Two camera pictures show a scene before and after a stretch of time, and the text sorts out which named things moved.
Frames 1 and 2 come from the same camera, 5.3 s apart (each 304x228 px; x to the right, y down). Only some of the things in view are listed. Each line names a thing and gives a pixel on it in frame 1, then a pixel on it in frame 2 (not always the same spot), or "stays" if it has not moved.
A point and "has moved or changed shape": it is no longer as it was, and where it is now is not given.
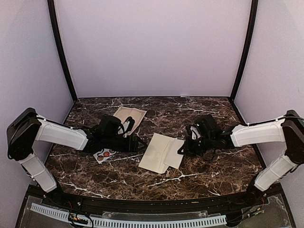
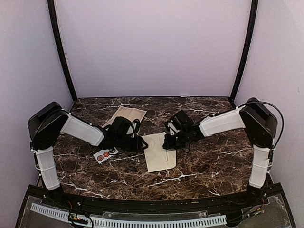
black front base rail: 179,206 stays
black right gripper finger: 183,150 -> 170,142
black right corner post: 249,42 stays
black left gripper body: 127,147 stays
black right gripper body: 198,147 -> 181,139
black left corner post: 51,13 stays
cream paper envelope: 162,153 has moved or changed shape
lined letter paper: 123,112 stays
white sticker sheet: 104,154 stays
